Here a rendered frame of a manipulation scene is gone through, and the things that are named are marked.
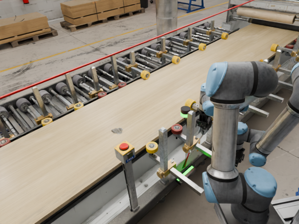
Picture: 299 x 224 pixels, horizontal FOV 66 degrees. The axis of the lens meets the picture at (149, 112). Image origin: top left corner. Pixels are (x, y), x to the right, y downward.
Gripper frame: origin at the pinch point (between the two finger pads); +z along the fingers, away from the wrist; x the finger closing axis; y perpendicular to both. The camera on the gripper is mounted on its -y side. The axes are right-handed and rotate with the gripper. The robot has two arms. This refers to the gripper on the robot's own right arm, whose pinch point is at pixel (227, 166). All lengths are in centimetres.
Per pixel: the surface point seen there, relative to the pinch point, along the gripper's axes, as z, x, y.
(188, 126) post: -20.9, -5.8, -27.0
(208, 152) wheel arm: -3.4, -0.7, -13.4
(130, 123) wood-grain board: -7, -20, -70
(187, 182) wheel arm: 0.3, -25.9, -10.5
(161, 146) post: -21.6, -30.8, -26.8
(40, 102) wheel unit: -17, -60, -134
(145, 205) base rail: 13, -50, -23
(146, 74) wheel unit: -13, 34, -110
